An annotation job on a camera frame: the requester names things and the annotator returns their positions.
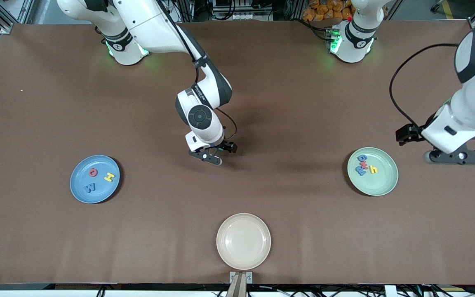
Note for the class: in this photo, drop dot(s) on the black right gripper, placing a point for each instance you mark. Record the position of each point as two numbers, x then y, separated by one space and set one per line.
223 146

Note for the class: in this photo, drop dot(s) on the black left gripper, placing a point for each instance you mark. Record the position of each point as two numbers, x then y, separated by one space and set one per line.
415 133

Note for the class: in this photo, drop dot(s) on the yellow foam lowercase h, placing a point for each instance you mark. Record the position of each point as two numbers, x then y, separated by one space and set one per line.
372 169

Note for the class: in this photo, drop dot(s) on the blue foam letter g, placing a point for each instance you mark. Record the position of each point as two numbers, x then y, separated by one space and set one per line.
363 158

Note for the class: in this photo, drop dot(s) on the blue foam lowercase m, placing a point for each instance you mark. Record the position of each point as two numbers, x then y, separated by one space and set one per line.
360 170

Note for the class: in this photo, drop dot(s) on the yellow foam letter H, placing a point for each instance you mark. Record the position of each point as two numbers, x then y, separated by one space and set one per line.
109 177

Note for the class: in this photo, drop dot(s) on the red foam letter Q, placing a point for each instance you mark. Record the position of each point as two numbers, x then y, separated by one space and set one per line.
91 173

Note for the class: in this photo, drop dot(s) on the blue foam uppercase M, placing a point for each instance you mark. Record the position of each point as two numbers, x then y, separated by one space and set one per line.
91 188

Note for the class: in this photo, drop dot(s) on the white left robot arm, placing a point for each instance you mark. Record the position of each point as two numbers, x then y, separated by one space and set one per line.
468 111

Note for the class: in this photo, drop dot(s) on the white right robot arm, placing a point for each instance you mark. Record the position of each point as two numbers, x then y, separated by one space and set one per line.
200 119

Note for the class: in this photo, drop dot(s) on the green plate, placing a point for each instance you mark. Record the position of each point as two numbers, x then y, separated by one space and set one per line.
379 181

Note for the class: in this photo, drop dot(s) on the beige plate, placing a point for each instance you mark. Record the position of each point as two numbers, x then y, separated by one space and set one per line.
243 241

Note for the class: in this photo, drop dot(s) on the blue plate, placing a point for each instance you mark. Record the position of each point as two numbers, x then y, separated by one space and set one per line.
95 194

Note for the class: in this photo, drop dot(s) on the orange snack bag pile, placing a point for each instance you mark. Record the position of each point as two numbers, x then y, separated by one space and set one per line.
328 10

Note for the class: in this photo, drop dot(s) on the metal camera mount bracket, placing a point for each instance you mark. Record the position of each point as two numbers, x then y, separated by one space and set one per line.
241 284

